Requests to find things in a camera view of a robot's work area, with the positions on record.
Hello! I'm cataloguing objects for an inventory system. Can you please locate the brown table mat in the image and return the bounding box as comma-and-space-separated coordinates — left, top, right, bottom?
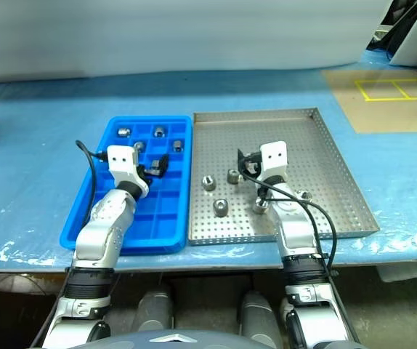
320, 68, 417, 135

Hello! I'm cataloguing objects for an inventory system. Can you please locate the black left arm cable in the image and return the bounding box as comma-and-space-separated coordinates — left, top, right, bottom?
75, 140, 108, 222

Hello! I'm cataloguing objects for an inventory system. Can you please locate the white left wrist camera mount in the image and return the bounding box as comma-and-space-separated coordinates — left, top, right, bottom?
106, 144, 150, 199

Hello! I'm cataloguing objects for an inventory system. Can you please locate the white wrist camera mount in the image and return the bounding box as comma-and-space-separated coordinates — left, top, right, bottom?
106, 144, 150, 199
257, 141, 289, 182

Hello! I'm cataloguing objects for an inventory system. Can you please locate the grey robot torso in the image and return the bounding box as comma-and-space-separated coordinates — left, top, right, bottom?
66, 329, 369, 349

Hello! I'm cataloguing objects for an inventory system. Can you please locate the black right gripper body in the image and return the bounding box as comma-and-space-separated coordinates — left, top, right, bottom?
246, 150, 264, 180

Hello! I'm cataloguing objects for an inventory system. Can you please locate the clear plastic bin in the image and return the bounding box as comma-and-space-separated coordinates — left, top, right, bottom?
375, 258, 417, 283

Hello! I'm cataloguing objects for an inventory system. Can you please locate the grey rounded robot leg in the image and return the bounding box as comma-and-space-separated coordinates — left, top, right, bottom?
238, 289, 286, 341
135, 290, 175, 332

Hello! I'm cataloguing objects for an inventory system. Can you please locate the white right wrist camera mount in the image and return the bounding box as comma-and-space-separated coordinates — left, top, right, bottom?
257, 141, 289, 182

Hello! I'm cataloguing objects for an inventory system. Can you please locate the perforated metal tray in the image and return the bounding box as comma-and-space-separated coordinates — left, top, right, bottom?
186, 106, 381, 247

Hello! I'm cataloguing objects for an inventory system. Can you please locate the blue compartment tray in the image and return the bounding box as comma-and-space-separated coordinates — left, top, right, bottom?
59, 115, 194, 257

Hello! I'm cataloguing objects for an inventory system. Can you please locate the white slanted board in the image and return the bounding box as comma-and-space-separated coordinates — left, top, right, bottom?
388, 0, 417, 67

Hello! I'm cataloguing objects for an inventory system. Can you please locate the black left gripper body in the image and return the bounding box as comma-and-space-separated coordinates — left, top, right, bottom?
137, 164, 155, 187

